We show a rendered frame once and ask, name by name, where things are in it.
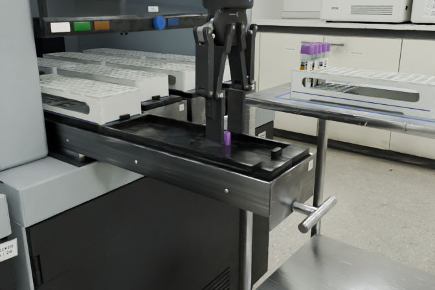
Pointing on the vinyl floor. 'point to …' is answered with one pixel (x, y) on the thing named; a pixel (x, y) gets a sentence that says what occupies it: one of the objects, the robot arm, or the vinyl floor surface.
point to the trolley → (398, 120)
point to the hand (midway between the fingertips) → (226, 116)
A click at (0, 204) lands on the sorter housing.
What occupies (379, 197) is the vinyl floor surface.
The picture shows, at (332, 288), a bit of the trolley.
